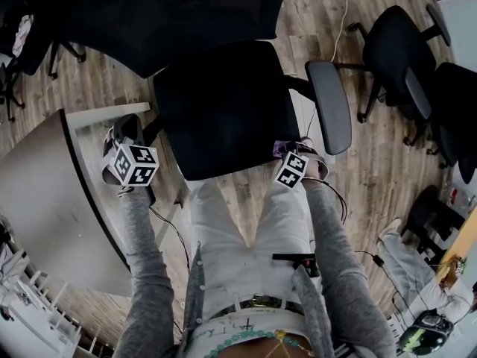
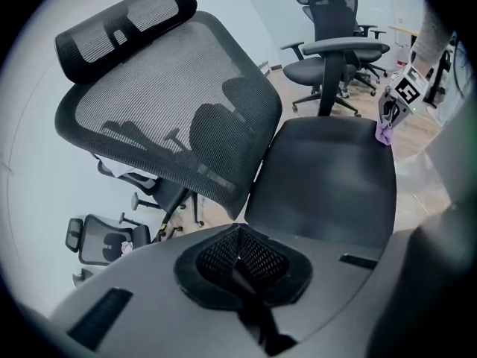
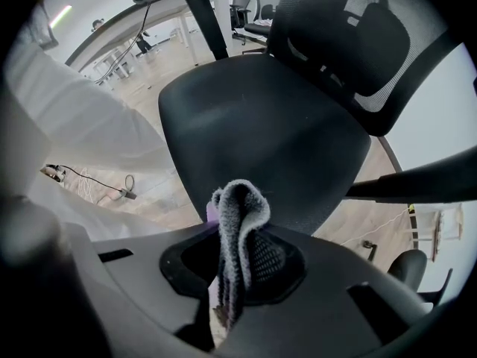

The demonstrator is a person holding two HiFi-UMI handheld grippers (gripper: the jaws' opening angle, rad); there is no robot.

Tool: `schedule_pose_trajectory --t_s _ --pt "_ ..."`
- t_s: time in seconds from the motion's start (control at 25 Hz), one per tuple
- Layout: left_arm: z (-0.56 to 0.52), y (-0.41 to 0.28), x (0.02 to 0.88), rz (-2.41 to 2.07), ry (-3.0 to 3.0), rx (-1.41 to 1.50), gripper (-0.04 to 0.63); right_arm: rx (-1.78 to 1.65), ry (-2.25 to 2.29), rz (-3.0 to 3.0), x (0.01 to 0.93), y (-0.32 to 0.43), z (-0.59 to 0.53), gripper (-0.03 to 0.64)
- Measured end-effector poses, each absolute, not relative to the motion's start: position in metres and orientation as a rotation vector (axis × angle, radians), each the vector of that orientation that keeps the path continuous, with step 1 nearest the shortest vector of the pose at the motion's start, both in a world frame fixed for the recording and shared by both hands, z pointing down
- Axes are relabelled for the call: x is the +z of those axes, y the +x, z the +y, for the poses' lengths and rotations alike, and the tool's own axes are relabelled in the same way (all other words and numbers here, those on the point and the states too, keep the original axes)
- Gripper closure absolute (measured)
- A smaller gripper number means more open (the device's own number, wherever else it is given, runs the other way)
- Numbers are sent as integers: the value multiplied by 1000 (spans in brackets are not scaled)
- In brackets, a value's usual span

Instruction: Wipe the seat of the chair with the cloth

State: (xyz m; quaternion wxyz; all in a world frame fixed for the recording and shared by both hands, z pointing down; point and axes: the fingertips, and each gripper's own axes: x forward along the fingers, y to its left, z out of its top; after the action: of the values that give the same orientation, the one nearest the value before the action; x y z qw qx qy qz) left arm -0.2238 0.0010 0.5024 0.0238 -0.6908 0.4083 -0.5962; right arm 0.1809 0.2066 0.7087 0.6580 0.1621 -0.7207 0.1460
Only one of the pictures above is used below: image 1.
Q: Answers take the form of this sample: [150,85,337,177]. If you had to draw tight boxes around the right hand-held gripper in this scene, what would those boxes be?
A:
[274,144,332,191]

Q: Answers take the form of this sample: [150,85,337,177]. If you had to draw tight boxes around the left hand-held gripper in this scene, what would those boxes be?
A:
[99,113,160,205]

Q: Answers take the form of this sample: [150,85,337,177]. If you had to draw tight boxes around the purple wiping cloth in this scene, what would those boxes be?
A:
[272,139,301,160]

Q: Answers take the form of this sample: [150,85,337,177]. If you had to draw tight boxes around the black mesh office chair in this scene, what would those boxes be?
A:
[403,61,477,186]
[20,0,354,182]
[332,4,453,125]
[10,7,89,81]
[0,0,28,123]

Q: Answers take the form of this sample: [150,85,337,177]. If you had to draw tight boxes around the person's left forearm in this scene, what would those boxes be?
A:
[117,186,177,313]

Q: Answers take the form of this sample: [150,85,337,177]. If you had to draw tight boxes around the person's right forearm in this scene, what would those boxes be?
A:
[300,176,374,305]

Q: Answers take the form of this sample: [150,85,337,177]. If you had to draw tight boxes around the person's right hand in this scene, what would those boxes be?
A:
[297,136,317,154]

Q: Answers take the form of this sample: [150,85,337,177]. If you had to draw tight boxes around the person's own body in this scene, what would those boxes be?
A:
[111,164,399,358]

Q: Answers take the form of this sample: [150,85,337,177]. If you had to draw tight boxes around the dark wooden table white legs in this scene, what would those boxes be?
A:
[0,101,153,298]

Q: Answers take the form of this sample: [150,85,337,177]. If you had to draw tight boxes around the pink and white cloth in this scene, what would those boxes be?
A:
[12,13,34,58]

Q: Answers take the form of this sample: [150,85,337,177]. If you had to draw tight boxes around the yellow wooden table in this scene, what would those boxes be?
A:
[435,205,477,283]

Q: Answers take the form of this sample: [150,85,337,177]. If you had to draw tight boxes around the white metal rack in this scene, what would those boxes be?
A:
[0,214,83,352]

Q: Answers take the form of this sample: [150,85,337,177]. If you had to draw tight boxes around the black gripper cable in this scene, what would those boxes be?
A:
[148,204,192,272]
[309,177,350,224]

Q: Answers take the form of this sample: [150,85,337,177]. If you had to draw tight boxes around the black cable with adapter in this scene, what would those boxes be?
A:
[353,250,423,322]

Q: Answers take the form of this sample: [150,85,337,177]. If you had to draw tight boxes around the white floor cable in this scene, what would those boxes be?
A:
[329,0,356,66]

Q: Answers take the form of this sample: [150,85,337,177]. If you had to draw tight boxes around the teal bead necklace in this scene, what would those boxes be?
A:
[203,329,315,358]

